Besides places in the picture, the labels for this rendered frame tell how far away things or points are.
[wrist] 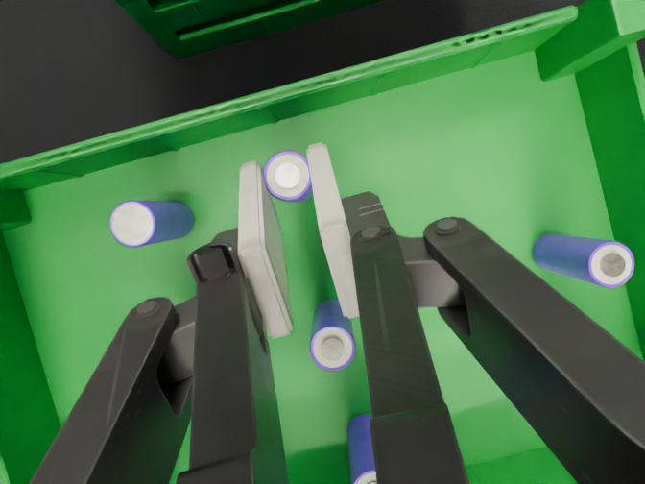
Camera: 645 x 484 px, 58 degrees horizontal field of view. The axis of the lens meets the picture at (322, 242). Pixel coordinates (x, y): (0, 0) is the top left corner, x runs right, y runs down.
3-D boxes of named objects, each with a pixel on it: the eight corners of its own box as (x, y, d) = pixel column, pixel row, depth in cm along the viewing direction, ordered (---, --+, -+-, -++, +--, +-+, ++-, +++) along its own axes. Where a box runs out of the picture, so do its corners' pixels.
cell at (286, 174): (284, 206, 27) (269, 206, 21) (274, 168, 27) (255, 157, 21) (322, 196, 27) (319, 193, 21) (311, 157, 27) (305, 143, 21)
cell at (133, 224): (103, 206, 22) (154, 206, 29) (116, 253, 22) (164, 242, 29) (148, 194, 22) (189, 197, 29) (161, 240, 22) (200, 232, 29)
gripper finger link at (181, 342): (265, 360, 15) (152, 391, 15) (260, 262, 19) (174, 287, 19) (247, 313, 14) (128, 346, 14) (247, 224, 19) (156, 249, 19)
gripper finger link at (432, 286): (360, 281, 14) (482, 250, 14) (338, 197, 18) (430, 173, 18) (372, 330, 15) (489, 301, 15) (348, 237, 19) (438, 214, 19)
